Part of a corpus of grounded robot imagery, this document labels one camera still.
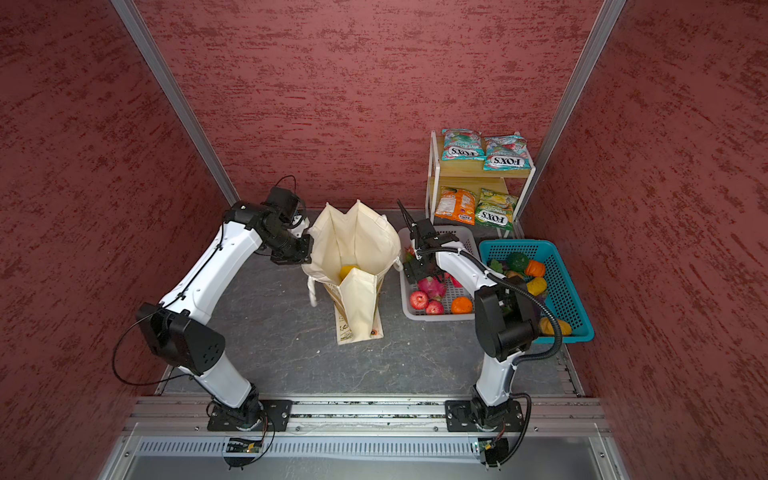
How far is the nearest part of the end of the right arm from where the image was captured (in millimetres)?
681

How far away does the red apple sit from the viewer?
2.92 feet

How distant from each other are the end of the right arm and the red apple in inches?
2.3
